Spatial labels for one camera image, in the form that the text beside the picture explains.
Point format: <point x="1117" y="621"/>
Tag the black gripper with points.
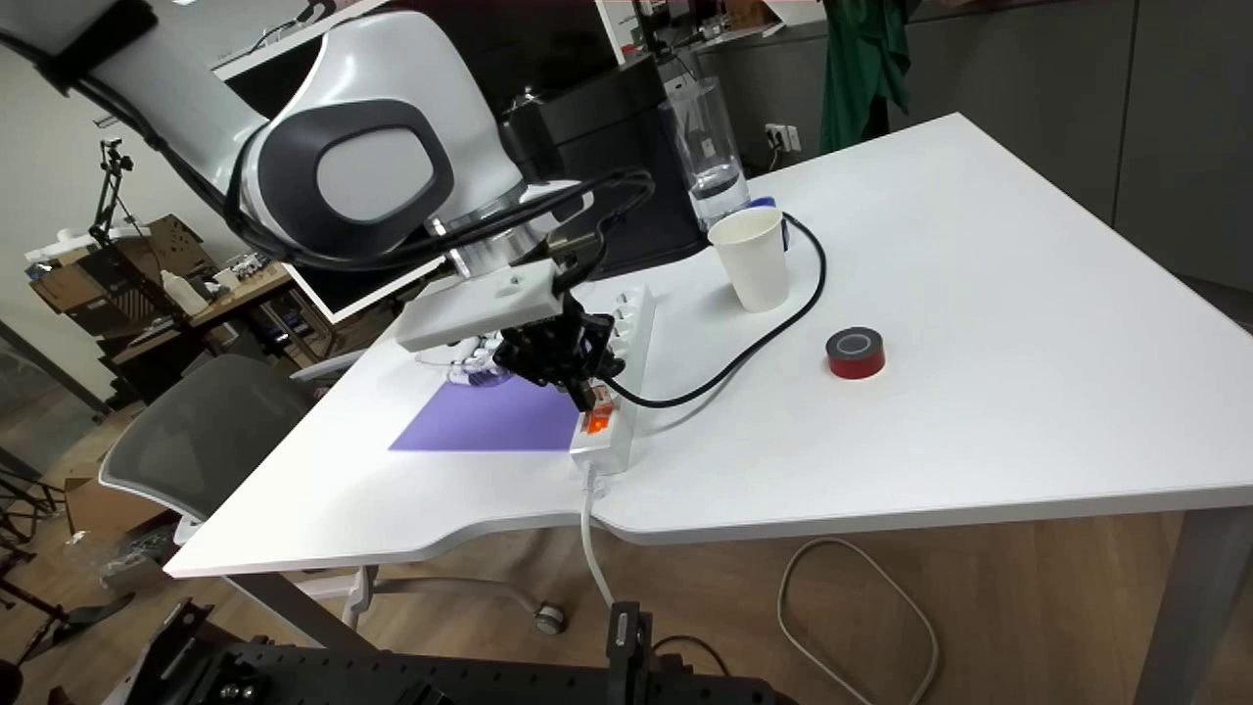
<point x="562" y="351"/>

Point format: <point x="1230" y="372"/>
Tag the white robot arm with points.
<point x="128" y="65"/>

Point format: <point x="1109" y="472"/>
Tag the white power strip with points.
<point x="603" y="430"/>

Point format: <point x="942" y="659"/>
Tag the purple mat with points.
<point x="492" y="416"/>

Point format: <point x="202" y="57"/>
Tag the small toy car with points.
<point x="475" y="364"/>

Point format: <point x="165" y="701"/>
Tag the white paper cup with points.
<point x="748" y="249"/>

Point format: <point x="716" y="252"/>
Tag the black coffee machine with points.
<point x="612" y="128"/>

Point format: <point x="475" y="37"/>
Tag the red tape roll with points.
<point x="853" y="353"/>

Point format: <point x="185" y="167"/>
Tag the clear water tank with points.
<point x="706" y="146"/>

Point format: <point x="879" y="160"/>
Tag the large white-framed monitor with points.
<point x="336" y="295"/>

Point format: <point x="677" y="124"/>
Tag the grey office chair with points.
<point x="206" y="437"/>

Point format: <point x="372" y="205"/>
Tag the green hanging cloth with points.
<point x="865" y="58"/>

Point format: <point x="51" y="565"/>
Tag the cluttered wooden desk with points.
<point x="154" y="301"/>

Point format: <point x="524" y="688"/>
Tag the grey table leg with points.
<point x="1203" y="583"/>

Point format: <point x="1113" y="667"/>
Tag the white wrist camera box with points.
<point x="470" y="308"/>

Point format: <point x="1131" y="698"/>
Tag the black camera rig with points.
<point x="198" y="664"/>

